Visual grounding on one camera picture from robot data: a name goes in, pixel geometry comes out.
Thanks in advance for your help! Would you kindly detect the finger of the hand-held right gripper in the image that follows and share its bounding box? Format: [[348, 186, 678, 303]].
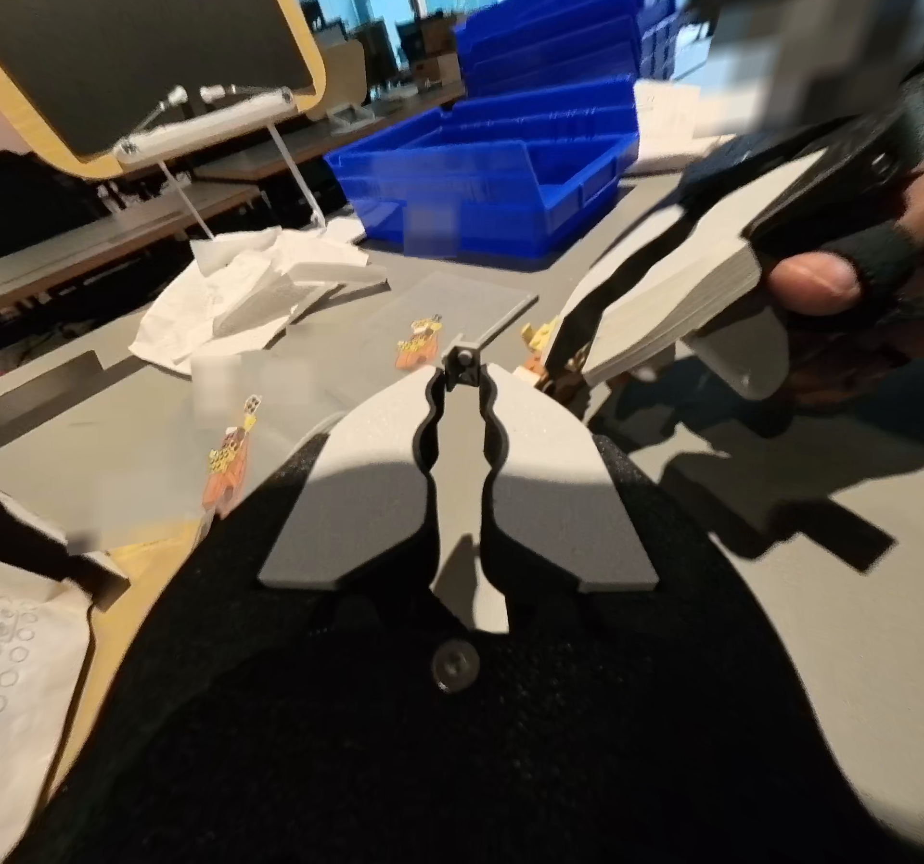
[[581, 152, 825, 389], [543, 200, 697, 381]]

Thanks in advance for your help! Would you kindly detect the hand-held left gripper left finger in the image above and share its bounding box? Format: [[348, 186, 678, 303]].
[[257, 365, 443, 591]]

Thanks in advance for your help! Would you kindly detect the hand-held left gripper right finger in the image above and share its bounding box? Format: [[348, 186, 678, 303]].
[[479, 363, 661, 594]]

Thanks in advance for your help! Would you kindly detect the orange tan brick model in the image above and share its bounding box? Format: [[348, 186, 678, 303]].
[[514, 319, 593, 399]]

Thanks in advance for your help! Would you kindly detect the small dark grey brick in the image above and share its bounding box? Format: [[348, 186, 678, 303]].
[[442, 346, 483, 392]]

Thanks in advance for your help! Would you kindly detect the person's right hand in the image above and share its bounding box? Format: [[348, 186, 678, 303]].
[[767, 252, 924, 414]]

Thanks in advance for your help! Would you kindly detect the blue plastic bin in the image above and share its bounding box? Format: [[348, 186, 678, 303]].
[[323, 77, 642, 260]]

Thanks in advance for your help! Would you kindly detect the grey instruction booklet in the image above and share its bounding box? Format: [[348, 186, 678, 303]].
[[65, 271, 541, 555]]

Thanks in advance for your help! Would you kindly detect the brown cardboard box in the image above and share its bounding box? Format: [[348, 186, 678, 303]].
[[0, 492, 206, 800]]

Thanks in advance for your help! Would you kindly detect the torn white paper bag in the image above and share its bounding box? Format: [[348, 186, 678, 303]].
[[130, 225, 388, 376]]

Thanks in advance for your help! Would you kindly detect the stack of blue plastic bins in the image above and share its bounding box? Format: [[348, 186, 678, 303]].
[[453, 0, 716, 99]]

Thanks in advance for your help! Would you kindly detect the background wooden table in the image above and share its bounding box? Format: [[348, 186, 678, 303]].
[[193, 81, 469, 183]]

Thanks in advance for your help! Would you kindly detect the white circle print paper bag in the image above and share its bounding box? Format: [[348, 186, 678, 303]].
[[0, 561, 96, 858]]

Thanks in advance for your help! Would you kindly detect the black board with wooden rim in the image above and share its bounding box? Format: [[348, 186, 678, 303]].
[[0, 0, 330, 179]]

